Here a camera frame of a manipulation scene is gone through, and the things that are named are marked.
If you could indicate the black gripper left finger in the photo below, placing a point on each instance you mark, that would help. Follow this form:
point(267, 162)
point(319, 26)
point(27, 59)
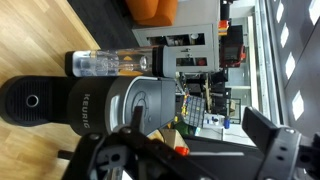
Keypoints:
point(100, 150)

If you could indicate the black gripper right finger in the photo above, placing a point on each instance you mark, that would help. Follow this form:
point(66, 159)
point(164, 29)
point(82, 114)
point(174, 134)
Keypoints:
point(283, 150)

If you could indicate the black reservoir lid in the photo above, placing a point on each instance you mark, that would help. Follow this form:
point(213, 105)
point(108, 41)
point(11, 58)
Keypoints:
point(163, 61)

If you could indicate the black Keurig coffee machine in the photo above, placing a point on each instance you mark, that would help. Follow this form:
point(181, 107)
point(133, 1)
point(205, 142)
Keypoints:
point(96, 100)

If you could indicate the clear water reservoir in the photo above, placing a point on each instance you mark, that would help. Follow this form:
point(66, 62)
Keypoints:
point(100, 63)

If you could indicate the red black machine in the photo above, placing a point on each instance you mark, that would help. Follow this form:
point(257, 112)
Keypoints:
point(231, 55)

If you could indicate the blue cup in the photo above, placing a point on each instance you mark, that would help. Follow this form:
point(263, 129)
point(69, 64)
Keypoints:
point(227, 122)

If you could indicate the red plastic object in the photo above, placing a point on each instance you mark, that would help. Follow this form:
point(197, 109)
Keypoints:
point(182, 150)

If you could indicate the colourful grid panel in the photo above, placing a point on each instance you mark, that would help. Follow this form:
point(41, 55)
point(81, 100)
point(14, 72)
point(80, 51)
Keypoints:
point(194, 110)

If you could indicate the red yellow box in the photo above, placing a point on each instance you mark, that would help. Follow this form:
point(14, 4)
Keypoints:
point(224, 27)

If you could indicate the orange sofa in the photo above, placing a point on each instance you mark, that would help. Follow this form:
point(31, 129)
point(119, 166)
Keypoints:
point(150, 11)

